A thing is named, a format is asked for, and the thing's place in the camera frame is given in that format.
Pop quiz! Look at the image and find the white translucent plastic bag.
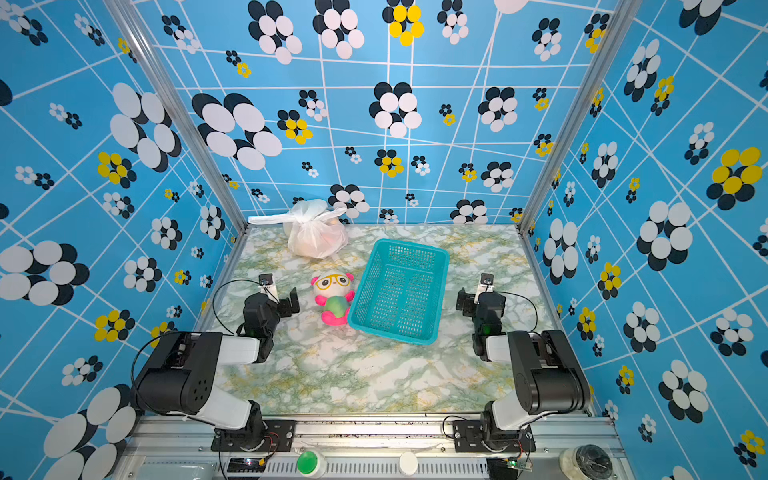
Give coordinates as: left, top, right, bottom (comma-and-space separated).
248, 199, 348, 259

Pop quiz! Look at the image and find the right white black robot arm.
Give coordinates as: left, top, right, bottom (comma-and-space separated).
456, 289, 590, 442

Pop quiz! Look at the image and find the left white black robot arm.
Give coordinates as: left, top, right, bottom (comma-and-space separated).
131, 286, 300, 436

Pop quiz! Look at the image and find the pink panda plush toy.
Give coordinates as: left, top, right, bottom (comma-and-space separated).
311, 272, 355, 326

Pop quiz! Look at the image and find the teal plastic basket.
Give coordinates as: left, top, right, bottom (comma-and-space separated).
348, 239, 450, 345

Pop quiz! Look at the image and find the small circuit board left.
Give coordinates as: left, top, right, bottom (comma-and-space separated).
227, 457, 266, 474

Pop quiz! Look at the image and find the small circuit board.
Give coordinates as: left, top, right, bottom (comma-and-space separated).
227, 457, 266, 474
486, 458, 532, 480

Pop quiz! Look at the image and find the small circuit board right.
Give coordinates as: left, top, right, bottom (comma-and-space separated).
486, 458, 532, 480

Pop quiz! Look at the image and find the green push button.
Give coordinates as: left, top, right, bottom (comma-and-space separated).
296, 450, 320, 477

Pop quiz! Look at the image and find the white round button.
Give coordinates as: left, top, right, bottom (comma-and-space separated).
398, 451, 419, 476

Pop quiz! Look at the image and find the tape roll in cup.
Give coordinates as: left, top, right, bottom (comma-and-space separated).
558, 444, 614, 480

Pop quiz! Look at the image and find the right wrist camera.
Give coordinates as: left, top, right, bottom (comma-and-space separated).
474, 273, 494, 303

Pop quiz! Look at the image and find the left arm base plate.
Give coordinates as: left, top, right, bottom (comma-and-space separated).
210, 418, 297, 453

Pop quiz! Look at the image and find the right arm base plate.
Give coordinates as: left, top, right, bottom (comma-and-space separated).
445, 418, 537, 455

